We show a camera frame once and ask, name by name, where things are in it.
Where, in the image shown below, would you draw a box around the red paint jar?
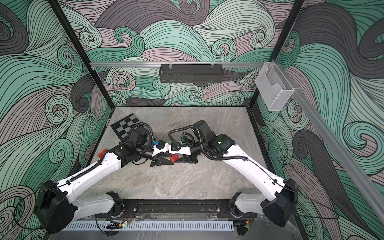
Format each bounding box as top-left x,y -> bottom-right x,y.
170,155 -> 180,163

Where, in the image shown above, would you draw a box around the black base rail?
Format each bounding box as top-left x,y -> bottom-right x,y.
123,199 -> 245,216

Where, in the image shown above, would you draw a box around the red block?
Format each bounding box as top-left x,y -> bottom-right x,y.
98,149 -> 108,159

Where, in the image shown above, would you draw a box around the clear plastic wall holder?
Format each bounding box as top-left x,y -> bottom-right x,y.
255,62 -> 295,112

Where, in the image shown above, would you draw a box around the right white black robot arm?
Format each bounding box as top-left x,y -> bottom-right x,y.
168,120 -> 302,227

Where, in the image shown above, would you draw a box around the black white chessboard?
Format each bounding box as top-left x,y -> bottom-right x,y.
111,114 -> 139,140

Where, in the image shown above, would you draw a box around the black wall tray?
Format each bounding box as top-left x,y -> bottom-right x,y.
159,64 -> 224,86

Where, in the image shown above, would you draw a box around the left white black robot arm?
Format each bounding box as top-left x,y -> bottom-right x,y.
34,123 -> 172,235

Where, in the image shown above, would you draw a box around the white slotted cable duct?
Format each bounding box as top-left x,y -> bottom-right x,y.
64,221 -> 235,232

